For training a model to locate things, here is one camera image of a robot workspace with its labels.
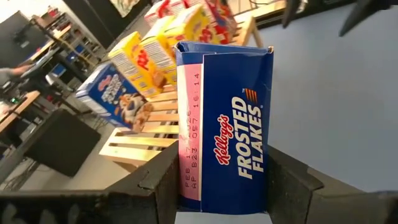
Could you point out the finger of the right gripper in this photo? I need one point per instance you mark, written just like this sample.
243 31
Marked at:
367 12
293 11

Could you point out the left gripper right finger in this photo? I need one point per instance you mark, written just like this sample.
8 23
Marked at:
311 205

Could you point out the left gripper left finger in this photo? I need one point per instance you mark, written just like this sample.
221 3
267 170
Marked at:
77 208

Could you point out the blue Frosted Flakes cereal box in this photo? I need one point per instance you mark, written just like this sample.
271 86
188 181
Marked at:
115 96
230 124

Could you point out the person's forearm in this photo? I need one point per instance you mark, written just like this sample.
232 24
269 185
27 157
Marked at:
15 73

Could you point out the wooden slatted shelf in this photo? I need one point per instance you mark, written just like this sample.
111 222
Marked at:
140 143

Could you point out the black flat panel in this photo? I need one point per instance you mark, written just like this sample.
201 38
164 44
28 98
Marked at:
62 143

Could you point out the blue grey table mat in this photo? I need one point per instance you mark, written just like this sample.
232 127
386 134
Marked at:
335 109

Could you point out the wooden desk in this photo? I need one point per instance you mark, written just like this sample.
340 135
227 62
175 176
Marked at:
18 109

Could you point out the metal storage rack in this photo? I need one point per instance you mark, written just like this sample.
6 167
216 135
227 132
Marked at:
65 40

